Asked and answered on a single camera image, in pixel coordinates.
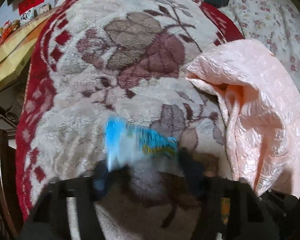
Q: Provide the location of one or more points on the red cream floral blanket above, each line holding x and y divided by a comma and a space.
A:
115, 92

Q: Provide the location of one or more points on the dark wooden chair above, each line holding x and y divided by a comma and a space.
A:
5, 175

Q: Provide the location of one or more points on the pink quilt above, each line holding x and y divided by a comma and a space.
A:
252, 105

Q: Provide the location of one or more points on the red white plush doll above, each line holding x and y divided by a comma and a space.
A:
7, 27

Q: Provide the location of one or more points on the glossy wooden table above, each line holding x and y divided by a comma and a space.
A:
10, 60

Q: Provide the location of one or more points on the small framed photo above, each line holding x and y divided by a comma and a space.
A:
45, 8

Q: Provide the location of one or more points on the floral covered sofa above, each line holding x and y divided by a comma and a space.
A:
265, 17

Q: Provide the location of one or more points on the silver blue snack packet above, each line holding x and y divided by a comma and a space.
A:
140, 140

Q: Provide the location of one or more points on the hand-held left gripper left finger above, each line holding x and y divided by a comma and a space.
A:
100, 182

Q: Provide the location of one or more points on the framed couple photo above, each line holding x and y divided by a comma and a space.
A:
27, 15

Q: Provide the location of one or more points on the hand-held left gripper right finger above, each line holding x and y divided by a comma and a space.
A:
192, 172

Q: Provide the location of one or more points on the brown teddy bear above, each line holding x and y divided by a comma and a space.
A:
16, 24

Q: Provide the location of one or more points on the red banner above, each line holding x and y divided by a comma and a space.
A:
31, 3

